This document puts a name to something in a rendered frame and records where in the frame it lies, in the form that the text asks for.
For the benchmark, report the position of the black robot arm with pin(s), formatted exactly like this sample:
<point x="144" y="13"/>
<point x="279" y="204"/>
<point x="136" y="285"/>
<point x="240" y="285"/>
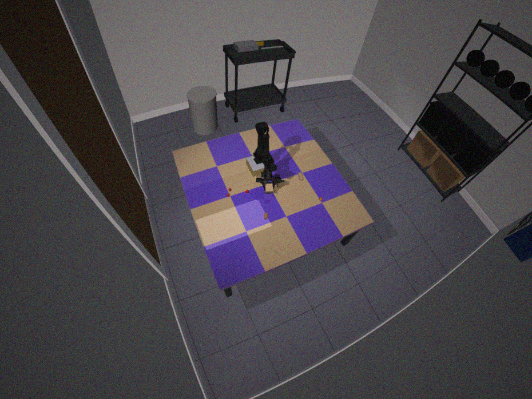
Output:
<point x="261" y="153"/>

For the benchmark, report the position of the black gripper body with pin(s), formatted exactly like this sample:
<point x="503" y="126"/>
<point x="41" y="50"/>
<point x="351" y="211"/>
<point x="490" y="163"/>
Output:
<point x="268" y="177"/>

